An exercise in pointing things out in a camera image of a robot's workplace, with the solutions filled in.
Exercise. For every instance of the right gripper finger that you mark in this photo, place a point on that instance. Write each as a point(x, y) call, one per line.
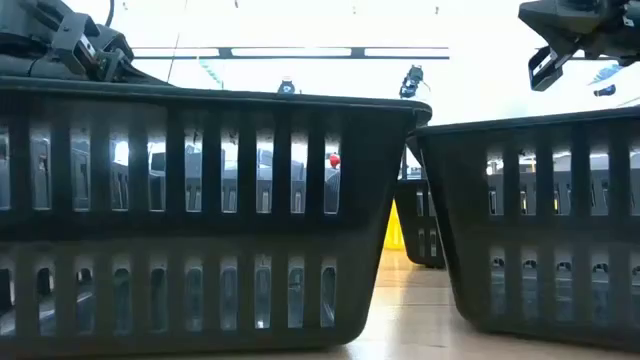
point(547, 20)

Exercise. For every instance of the black slotted plastic basket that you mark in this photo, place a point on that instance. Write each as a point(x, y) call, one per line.
point(200, 230)
point(407, 225)
point(500, 230)

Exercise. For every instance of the dark hanging camera device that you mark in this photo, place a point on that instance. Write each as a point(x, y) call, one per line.
point(411, 81)

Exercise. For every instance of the black ceiling light rail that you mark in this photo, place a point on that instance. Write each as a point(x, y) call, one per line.
point(290, 57)

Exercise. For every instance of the small blue hanging device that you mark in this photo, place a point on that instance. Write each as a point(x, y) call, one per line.
point(286, 88)

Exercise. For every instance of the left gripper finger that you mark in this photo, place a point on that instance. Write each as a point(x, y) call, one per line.
point(135, 75)

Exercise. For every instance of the small red ball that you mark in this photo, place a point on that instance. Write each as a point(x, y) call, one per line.
point(334, 160)

